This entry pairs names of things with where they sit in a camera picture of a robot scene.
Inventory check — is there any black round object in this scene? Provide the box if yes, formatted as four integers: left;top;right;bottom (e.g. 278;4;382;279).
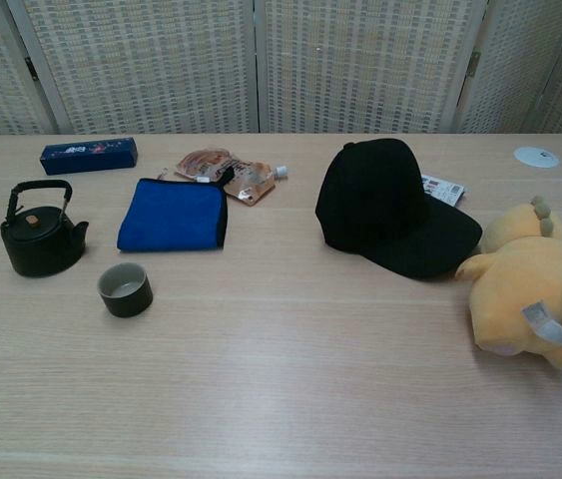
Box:
0;179;90;278

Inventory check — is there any orange spout pouch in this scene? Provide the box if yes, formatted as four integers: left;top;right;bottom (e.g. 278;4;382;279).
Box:
174;148;291;207

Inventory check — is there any black baseball cap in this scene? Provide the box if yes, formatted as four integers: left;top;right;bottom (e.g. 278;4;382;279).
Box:
313;138;484;280

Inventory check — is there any blue cloth with black trim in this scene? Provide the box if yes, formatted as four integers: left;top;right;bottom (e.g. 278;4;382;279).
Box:
117;166;236;253

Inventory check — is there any printed cap tag card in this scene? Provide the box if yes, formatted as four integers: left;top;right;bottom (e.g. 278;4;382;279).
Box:
419;173;470;206

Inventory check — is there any dark blue printed box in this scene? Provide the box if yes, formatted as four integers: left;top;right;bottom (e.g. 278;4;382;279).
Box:
39;135;141;177

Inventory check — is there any woven folding screen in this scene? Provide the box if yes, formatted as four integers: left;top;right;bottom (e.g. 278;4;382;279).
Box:
0;0;562;139

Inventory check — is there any yellow plush toy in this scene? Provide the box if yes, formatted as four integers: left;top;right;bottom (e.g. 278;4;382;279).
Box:
454;195;562;381

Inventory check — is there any white round table grommet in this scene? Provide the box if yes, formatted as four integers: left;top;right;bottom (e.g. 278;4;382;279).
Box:
513;146;560;170

